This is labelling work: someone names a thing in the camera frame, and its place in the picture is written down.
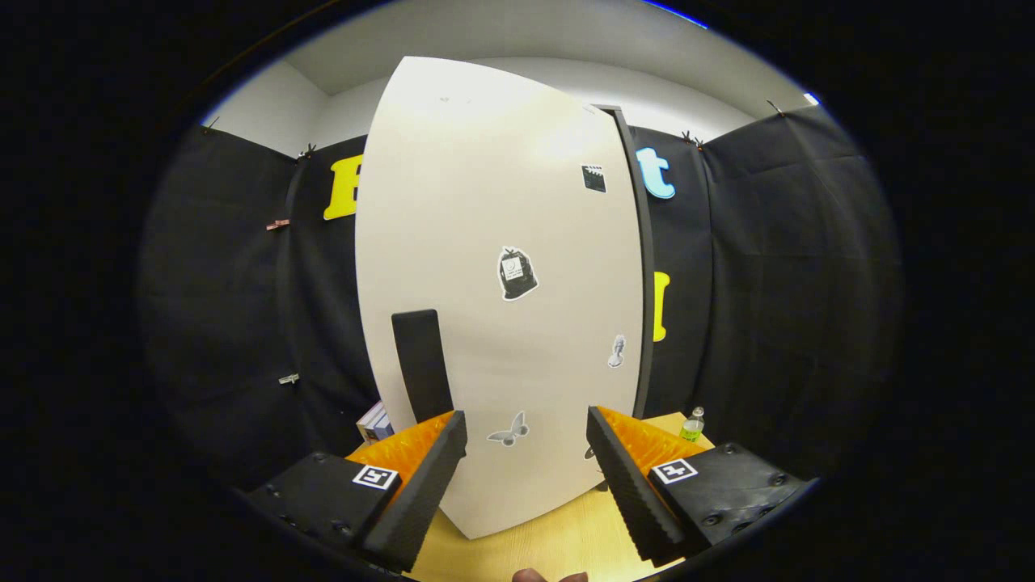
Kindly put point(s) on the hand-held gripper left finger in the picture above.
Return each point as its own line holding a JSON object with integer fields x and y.
{"x": 424, "y": 493}

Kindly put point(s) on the white book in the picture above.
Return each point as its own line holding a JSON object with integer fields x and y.
{"x": 370, "y": 420}

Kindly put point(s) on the green drink bottle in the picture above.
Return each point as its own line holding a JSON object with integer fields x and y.
{"x": 693, "y": 428}

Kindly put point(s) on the black binder clip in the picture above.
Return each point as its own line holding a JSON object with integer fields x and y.
{"x": 307, "y": 151}
{"x": 691, "y": 139}
{"x": 775, "y": 106}

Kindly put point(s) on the black backdrop cloth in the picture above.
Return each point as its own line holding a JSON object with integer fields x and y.
{"x": 776, "y": 283}

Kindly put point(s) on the dark-framed shoe cabinet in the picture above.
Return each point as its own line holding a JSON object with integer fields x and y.
{"x": 647, "y": 283}

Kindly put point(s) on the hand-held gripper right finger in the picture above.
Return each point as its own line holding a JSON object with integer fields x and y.
{"x": 631, "y": 493}

